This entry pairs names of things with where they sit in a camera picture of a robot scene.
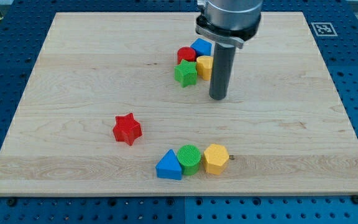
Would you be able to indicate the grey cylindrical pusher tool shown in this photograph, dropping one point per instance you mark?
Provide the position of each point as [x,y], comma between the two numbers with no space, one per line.
[221,71]

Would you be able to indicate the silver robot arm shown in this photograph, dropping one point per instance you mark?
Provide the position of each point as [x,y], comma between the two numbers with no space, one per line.
[229,24]

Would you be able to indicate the green star block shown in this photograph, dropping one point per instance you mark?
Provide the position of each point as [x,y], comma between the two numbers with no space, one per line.
[185,73]

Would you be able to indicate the yellow hexagon block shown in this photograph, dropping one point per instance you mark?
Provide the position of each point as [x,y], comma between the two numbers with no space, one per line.
[215,159]

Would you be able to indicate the red star block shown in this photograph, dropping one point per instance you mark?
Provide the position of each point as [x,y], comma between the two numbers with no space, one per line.
[126,129]

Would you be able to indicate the yellow heart block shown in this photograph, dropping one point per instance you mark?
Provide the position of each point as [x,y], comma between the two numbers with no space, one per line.
[204,65]

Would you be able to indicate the blue cube block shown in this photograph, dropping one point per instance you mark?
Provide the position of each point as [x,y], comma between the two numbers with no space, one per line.
[201,47]

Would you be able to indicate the red cylinder block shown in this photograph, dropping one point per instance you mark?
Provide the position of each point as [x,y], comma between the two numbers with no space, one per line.
[186,53]

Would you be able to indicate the wooden board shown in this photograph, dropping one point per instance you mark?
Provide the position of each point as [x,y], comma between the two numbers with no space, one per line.
[282,122]

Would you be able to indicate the green cylinder block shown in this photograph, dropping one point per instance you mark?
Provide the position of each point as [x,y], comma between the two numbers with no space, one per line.
[189,158]

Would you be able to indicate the blue triangle block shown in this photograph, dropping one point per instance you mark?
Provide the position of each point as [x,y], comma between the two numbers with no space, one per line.
[169,167]

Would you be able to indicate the white fiducial marker tag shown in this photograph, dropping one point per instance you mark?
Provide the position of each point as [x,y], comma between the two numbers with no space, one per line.
[324,29]

